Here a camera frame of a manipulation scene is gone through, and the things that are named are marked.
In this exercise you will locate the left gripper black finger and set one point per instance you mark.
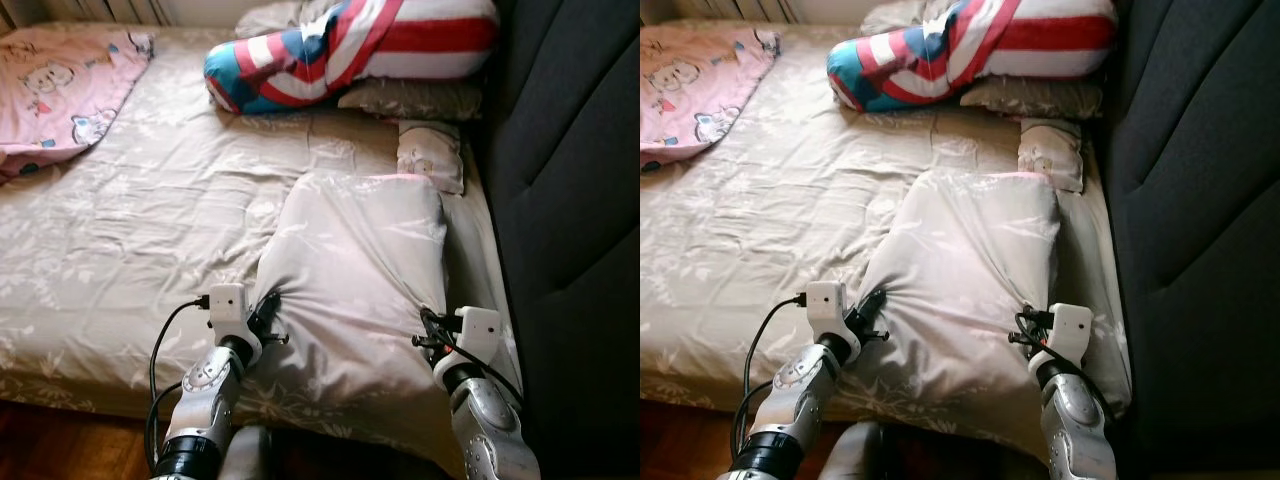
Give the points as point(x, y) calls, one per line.
point(874, 303)
point(273, 304)

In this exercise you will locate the beige floral pillow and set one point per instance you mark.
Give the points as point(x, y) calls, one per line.
point(960, 270)
point(350, 270)

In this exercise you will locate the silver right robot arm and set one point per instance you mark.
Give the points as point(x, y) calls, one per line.
point(1075, 430)
point(490, 430)

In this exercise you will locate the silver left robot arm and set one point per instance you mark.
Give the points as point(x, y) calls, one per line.
point(205, 395)
point(800, 395)

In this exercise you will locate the grey robot leg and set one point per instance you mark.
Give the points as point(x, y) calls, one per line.
point(248, 455)
point(850, 455)

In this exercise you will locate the small cartoon print pillow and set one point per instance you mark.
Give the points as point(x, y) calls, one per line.
point(1052, 152)
point(432, 155)

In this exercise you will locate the dark grey padded headboard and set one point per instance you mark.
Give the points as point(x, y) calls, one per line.
point(570, 200)
point(1190, 200)

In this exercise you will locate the red white blue bolster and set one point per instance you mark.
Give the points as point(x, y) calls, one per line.
point(430, 40)
point(1050, 40)

